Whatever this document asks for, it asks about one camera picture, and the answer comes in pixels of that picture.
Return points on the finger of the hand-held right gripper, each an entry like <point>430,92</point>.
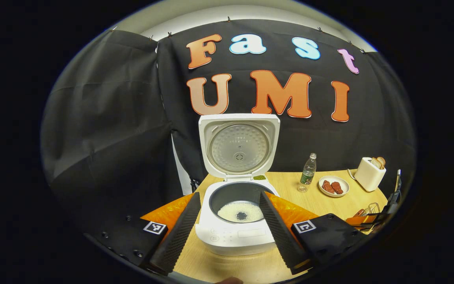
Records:
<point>361,221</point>

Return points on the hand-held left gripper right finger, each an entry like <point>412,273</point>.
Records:
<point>280,232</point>

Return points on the red meat slice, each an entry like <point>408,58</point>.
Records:
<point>328,187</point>
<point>337,188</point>

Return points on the black tripod stand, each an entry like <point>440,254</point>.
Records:
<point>194,185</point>

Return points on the white rice cooker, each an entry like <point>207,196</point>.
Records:
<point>239,236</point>

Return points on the white round plate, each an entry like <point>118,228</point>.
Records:
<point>345,185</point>

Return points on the white toaster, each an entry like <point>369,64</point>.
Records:
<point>369,179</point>

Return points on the toast bread slice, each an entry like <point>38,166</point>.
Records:
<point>376,163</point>
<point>382,160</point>

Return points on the white rice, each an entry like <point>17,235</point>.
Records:
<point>231,211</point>

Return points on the clear plastic water bottle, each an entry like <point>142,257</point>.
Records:
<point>307,173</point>

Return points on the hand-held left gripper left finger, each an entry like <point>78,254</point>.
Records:
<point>179,232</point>

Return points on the black backdrop cloth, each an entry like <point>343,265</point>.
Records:
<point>105,130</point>

